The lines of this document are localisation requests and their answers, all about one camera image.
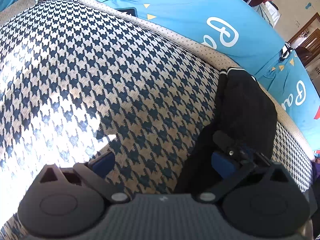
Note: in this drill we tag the black t-shirt with red print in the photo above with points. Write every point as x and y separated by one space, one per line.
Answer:
245 105

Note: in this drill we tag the reddish brown chair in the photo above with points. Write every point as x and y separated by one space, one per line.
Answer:
306 55

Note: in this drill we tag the purple floral cloth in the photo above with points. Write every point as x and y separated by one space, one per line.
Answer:
317 172

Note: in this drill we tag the blue printed cushion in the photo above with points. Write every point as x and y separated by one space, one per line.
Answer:
187 5

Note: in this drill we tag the white cloth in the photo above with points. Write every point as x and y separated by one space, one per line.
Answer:
271 12

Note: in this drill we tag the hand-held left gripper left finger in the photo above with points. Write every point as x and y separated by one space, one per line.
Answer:
103 161

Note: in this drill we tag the wooden door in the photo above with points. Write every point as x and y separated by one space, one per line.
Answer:
311 33

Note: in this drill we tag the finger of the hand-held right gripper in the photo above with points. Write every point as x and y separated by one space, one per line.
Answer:
227 143

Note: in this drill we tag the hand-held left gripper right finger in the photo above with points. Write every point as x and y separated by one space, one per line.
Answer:
222 163

